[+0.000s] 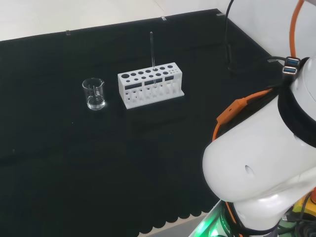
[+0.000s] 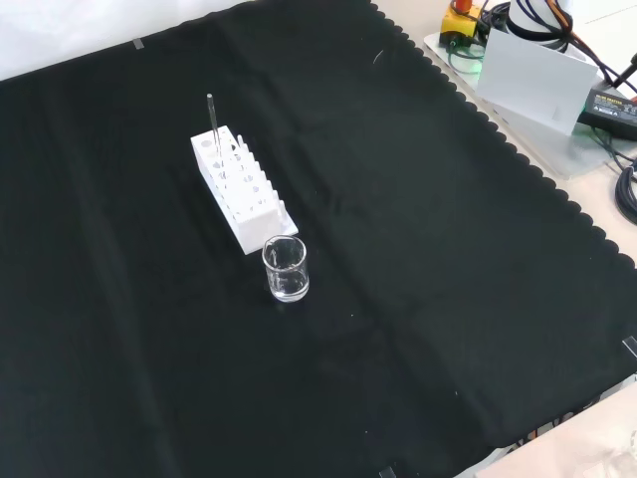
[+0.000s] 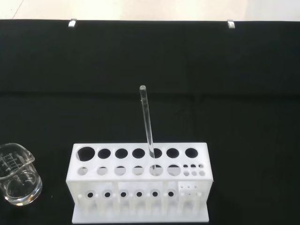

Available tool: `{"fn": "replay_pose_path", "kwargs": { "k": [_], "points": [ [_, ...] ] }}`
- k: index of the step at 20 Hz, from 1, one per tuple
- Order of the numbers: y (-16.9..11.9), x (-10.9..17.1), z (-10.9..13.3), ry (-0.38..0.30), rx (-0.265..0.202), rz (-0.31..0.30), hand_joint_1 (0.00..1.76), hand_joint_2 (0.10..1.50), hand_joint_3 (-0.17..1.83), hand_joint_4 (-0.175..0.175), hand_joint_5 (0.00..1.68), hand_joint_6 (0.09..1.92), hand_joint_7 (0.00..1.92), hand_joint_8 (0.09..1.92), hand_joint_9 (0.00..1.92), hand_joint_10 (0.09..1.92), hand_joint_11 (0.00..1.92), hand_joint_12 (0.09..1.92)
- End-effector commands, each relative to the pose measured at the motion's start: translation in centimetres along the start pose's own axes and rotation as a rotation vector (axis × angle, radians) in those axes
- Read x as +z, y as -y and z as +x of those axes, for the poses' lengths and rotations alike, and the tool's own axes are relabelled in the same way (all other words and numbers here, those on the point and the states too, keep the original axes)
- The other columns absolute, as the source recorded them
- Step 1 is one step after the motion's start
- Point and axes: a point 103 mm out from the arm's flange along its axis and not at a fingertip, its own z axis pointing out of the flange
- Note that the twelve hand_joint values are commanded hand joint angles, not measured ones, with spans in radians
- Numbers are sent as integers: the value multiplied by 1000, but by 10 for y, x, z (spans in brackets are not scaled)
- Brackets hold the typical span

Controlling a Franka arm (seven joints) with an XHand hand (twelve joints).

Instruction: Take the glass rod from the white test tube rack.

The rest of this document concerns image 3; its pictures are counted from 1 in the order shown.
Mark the clear glass rod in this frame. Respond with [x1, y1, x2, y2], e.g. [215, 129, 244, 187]
[139, 84, 157, 175]

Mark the white test tube rack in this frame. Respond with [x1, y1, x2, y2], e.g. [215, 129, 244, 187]
[66, 142, 215, 223]

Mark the black cloth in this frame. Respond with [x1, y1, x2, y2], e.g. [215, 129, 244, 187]
[0, 18, 300, 225]

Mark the small clear glass beaker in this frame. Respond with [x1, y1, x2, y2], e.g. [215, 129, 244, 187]
[0, 142, 43, 207]

